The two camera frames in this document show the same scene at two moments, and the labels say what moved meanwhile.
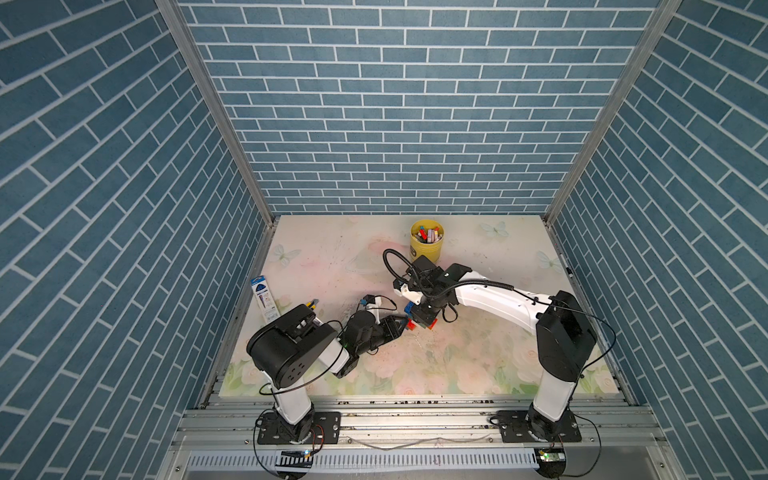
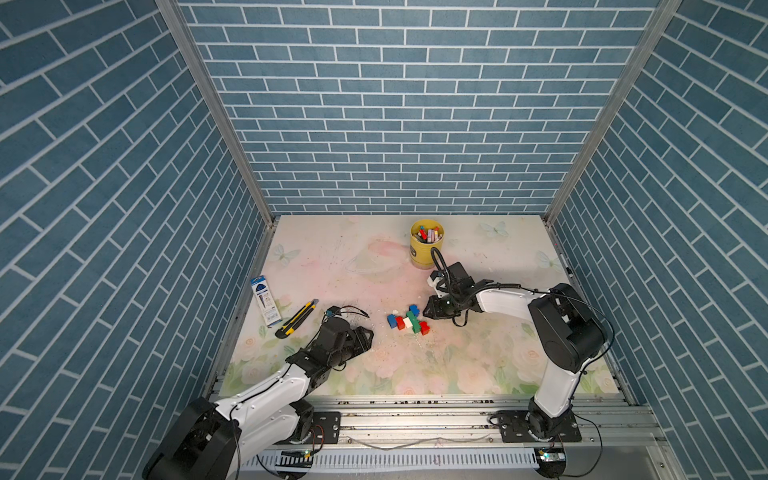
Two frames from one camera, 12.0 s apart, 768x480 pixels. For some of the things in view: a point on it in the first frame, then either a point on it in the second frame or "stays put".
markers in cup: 429,235 stays put
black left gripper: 387,326 to 359,341
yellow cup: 426,238 stays put
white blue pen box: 264,297 stays put
